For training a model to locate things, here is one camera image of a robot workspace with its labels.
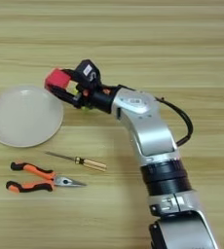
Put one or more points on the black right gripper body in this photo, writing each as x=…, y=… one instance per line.
x=97, y=97

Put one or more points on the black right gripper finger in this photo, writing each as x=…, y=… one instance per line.
x=65, y=95
x=71, y=73

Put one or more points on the red foam cube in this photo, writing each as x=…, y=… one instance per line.
x=57, y=79

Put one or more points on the round white plate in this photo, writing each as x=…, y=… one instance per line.
x=19, y=118

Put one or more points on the orange and black pliers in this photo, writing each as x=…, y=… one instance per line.
x=63, y=181

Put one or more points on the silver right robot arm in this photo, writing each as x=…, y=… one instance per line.
x=149, y=129

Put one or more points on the small black box white label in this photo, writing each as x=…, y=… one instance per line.
x=88, y=73

